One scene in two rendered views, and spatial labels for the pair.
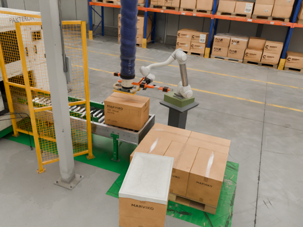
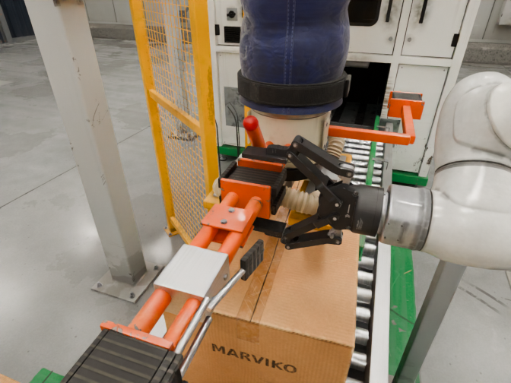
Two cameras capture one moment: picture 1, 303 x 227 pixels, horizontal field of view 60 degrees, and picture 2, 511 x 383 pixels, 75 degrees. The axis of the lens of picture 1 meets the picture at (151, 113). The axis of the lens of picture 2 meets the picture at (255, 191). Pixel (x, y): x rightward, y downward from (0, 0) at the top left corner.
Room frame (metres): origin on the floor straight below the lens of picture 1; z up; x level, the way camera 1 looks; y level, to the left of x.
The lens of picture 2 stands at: (3.64, -0.33, 1.51)
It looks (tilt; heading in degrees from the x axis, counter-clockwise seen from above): 32 degrees down; 91
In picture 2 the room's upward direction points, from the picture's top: straight up
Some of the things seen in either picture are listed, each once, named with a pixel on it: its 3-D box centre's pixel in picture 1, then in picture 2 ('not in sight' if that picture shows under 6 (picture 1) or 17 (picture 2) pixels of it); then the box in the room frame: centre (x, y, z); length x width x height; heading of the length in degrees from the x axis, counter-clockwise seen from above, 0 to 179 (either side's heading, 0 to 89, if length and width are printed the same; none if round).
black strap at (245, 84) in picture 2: (127, 74); (293, 81); (3.71, 0.39, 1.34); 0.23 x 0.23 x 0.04
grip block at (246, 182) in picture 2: (143, 85); (253, 186); (3.63, 0.15, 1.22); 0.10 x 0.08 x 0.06; 162
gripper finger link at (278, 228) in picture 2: not in sight; (265, 225); (3.65, 0.13, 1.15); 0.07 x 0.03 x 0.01; 162
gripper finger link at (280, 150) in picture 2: not in sight; (284, 145); (3.68, 0.13, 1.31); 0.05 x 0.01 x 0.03; 162
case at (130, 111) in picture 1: (127, 110); (279, 282); (3.71, 0.38, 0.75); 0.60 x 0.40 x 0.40; 74
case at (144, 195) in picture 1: (148, 189); not in sight; (1.91, -0.01, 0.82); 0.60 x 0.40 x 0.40; 172
